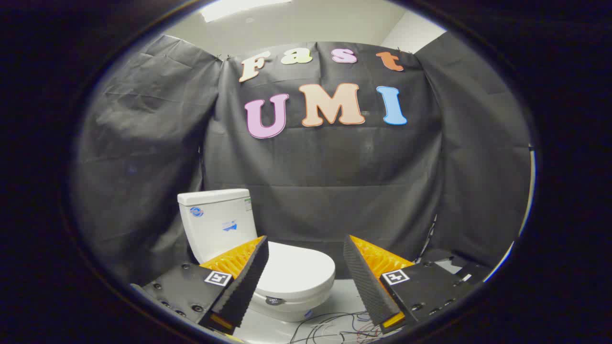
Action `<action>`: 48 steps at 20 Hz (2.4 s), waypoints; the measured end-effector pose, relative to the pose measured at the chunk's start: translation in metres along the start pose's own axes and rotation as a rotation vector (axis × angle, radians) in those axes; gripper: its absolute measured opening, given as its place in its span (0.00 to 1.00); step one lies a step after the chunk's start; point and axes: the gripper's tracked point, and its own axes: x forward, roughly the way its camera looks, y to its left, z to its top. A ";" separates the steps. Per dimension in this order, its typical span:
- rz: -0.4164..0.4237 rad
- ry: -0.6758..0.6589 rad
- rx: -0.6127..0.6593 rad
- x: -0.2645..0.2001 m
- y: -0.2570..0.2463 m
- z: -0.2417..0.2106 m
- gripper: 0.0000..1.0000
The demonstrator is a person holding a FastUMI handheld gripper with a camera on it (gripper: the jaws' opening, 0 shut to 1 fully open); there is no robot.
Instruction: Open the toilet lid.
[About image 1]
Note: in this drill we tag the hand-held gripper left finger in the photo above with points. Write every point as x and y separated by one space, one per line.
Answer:
251 277

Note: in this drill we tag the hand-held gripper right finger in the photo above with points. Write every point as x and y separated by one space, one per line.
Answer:
363 282

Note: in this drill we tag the white toilet lid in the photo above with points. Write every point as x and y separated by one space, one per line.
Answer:
301 272

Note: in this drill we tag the white ceramic toilet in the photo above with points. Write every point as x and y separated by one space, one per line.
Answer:
215 224

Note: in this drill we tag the black backdrop cloth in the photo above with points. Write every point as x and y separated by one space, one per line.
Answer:
325 167

